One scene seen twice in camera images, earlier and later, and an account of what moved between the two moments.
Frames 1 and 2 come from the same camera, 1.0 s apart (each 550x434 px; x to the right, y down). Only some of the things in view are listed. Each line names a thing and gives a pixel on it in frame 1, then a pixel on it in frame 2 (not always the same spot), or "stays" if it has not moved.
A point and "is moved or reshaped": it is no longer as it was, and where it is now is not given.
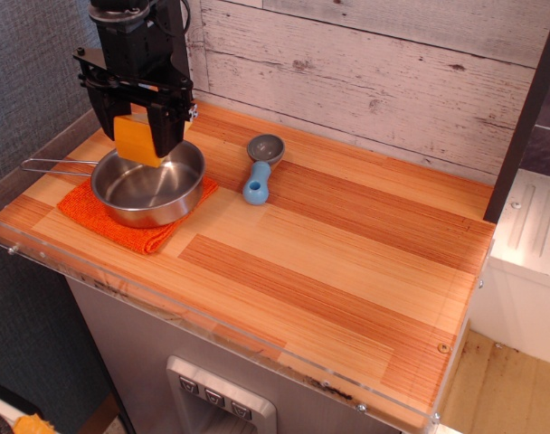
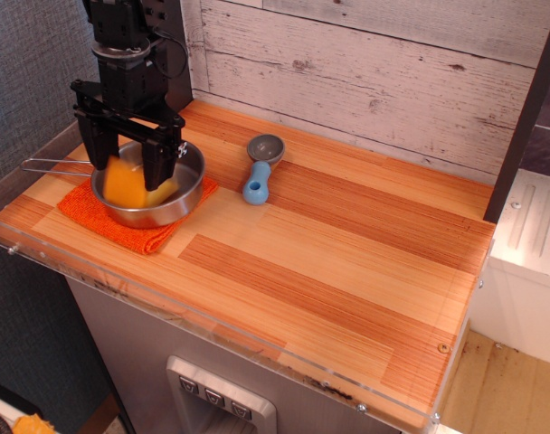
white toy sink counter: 520,302 stays
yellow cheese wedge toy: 134,139 is moved or reshaped
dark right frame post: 523,127 stays
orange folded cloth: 81,205 stays
